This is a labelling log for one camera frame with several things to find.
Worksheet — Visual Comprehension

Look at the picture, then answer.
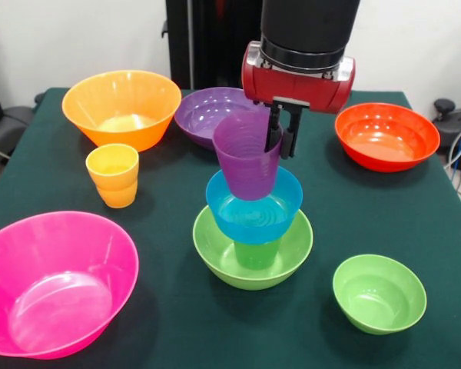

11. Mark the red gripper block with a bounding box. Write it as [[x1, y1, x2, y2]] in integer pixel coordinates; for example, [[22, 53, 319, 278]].
[[240, 41, 357, 160]]

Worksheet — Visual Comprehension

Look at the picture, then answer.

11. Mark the purple plastic cup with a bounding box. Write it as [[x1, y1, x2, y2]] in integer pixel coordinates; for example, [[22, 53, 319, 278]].
[[211, 111, 284, 201]]

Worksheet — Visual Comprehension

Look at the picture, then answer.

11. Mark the purple plastic bowl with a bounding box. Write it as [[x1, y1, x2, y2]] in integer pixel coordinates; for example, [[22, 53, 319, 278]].
[[174, 86, 272, 151]]

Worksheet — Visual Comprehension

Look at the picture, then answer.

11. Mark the blue plastic bowl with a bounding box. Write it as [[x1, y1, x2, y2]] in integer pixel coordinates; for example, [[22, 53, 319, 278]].
[[205, 167, 304, 246]]

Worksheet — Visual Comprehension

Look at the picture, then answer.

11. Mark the red plastic bowl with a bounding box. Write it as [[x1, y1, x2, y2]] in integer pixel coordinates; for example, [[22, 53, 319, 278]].
[[334, 101, 442, 173]]

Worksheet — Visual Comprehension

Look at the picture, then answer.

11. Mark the green plastic cup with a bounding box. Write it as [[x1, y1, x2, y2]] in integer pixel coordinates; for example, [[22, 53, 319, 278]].
[[233, 238, 284, 270]]

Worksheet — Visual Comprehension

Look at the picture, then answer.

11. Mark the large green plastic bowl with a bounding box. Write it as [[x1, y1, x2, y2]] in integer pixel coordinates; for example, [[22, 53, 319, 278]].
[[192, 205, 314, 291]]

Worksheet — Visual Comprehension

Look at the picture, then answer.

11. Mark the orange plastic bowl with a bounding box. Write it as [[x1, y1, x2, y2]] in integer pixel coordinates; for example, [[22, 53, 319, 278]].
[[61, 69, 183, 154]]

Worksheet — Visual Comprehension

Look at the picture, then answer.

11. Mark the yellow plastic cup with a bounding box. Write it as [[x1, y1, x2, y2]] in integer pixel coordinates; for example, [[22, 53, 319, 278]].
[[85, 143, 140, 210]]

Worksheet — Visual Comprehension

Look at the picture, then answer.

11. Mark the small green plastic bowl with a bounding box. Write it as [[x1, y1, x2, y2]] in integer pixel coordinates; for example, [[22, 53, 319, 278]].
[[332, 254, 428, 336]]

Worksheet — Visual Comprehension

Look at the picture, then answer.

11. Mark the dark green table cloth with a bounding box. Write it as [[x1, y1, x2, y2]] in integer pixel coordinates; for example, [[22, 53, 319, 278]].
[[0, 87, 461, 369]]

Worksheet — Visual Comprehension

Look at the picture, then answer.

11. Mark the large pink plastic bowl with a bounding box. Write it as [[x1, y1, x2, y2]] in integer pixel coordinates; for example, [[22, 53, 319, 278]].
[[0, 210, 141, 361]]

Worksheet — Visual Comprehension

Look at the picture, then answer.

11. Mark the black pedestal leg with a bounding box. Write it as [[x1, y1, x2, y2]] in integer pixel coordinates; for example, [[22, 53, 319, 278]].
[[426, 98, 461, 172], [0, 105, 38, 155]]

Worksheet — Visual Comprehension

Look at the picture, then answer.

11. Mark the tangle of floor cables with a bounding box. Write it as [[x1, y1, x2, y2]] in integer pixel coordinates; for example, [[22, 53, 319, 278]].
[[443, 118, 461, 205]]

